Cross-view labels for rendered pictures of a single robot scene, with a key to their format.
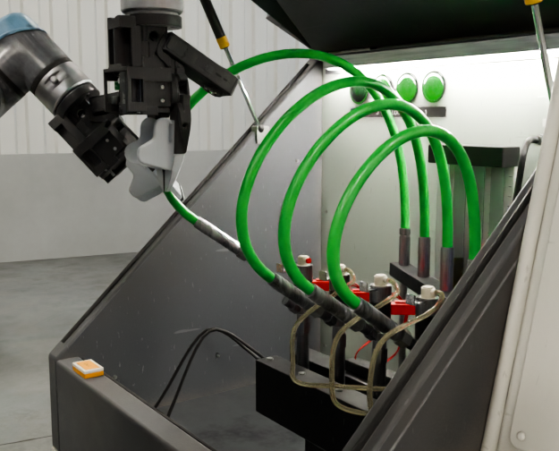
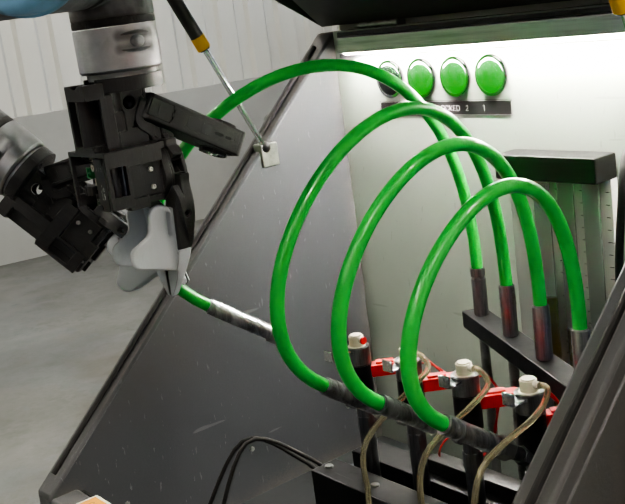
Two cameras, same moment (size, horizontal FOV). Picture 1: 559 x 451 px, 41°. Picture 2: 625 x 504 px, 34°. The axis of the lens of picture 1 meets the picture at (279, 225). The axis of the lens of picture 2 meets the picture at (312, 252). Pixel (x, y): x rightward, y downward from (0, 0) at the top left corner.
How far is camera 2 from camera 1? 0.16 m
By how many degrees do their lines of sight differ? 6
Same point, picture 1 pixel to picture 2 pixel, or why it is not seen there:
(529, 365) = not seen: outside the picture
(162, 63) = (145, 134)
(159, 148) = (158, 246)
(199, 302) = (220, 386)
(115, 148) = (91, 232)
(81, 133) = (42, 216)
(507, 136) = (597, 139)
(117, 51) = (85, 131)
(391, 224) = (454, 252)
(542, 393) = not seen: outside the picture
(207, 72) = (205, 133)
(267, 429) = not seen: outside the picture
